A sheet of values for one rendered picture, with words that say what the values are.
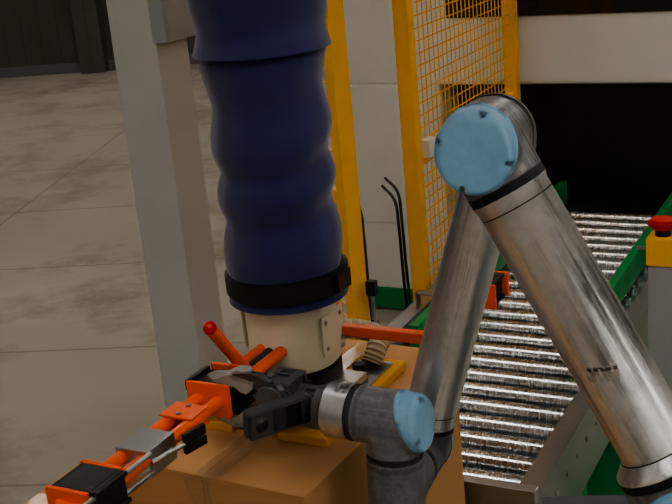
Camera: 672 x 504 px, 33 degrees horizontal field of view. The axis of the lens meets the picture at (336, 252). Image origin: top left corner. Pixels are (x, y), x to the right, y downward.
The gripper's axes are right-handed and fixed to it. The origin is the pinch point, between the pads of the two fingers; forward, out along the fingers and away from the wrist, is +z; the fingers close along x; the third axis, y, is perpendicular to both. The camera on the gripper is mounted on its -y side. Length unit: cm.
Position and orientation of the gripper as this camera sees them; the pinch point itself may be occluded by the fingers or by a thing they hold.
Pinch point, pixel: (214, 396)
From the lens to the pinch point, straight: 191.4
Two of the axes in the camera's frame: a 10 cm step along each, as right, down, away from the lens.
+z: -9.0, -0.8, 4.4
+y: 4.4, -3.1, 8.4
